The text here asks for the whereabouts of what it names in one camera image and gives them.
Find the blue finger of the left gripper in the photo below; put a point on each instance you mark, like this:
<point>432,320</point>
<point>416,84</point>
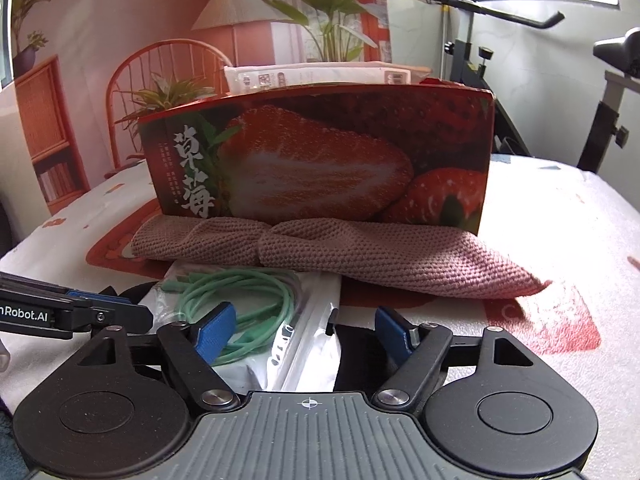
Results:
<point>93,296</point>

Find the red strawberry cardboard box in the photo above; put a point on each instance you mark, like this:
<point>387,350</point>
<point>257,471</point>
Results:
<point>412,153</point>

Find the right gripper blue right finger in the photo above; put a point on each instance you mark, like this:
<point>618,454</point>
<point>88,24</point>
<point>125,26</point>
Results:
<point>418,352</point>

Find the white patterned tablecloth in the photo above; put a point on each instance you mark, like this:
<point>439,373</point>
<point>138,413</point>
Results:
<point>562,224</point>

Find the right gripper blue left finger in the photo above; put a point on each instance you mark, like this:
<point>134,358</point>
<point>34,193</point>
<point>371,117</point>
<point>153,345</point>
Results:
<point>190,350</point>

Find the printed room backdrop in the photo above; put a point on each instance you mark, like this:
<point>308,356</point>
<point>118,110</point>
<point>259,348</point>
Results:
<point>79,63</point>

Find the pink knitted cloth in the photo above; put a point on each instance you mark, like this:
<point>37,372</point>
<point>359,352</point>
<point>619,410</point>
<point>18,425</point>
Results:
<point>435,260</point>

